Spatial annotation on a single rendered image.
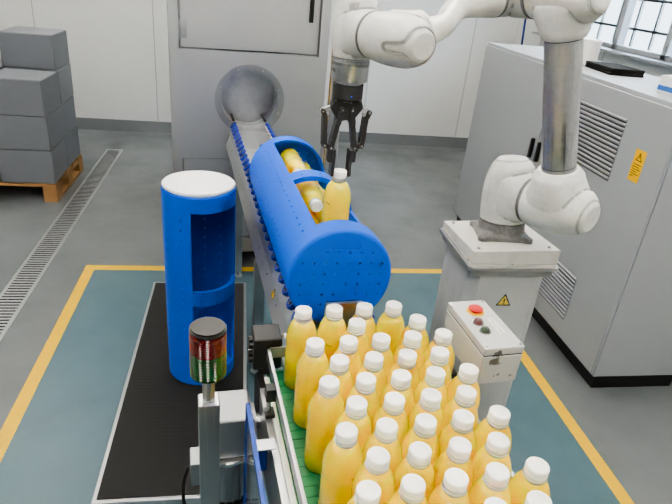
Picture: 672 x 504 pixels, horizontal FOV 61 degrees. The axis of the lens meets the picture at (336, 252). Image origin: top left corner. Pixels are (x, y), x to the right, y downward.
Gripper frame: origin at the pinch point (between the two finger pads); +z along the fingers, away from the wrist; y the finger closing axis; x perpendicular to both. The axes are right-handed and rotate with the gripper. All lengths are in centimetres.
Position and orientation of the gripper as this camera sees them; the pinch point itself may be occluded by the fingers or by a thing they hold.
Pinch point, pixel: (340, 162)
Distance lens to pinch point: 149.2
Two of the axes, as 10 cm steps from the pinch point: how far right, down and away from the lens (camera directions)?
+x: 2.4, 4.5, -8.6
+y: -9.7, 0.3, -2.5
